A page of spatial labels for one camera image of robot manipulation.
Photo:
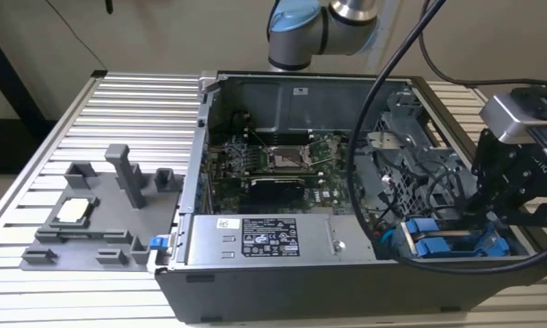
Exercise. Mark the black graphics card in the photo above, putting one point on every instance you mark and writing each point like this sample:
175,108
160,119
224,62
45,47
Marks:
275,191

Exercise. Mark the silver power supply unit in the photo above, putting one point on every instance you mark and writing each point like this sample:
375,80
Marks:
200,239

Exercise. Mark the grey parts rack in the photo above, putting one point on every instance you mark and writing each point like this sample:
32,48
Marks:
95,246

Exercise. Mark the green motherboard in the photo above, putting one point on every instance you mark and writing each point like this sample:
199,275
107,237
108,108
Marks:
332,171

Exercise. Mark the CPU socket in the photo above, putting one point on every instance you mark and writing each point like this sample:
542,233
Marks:
284,159

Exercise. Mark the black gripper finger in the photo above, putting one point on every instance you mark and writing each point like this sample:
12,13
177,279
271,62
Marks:
542,217
497,203

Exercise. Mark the hard disk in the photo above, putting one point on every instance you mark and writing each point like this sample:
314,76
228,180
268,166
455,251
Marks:
431,246

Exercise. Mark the dark grey PC case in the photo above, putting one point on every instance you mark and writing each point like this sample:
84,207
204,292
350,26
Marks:
300,294

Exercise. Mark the black stand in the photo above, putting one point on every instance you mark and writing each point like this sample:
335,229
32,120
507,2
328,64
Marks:
13,147

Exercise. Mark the metal disk bay cage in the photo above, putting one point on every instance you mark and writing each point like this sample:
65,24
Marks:
396,136

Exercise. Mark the silver CPU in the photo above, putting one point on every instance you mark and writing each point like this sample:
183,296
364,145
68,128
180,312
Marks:
75,209

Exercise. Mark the black wrist mount bracket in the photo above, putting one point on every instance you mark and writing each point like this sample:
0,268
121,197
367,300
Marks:
535,99

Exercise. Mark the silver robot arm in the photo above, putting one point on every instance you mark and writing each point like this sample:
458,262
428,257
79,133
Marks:
300,37

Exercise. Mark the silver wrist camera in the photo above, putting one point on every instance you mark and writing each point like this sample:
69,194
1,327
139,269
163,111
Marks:
510,119

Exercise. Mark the blue case latch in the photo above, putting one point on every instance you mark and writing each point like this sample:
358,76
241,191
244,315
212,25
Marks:
156,242

